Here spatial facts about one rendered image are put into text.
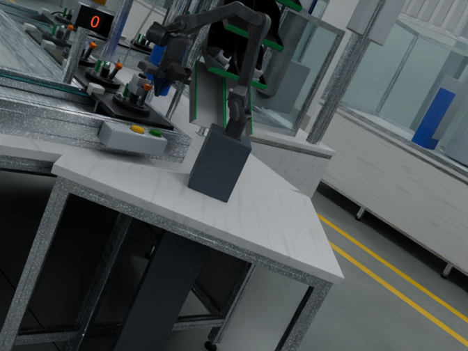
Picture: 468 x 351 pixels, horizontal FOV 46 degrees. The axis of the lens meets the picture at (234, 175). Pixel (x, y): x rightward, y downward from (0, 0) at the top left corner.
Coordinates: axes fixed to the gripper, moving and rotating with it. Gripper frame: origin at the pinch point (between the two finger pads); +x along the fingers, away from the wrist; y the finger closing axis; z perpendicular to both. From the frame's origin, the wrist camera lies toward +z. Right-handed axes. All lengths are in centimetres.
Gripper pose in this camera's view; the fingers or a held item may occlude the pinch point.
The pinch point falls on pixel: (159, 87)
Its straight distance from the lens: 190.5
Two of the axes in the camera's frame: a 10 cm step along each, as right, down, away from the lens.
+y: 7.2, 1.1, 6.9
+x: -4.0, 8.7, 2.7
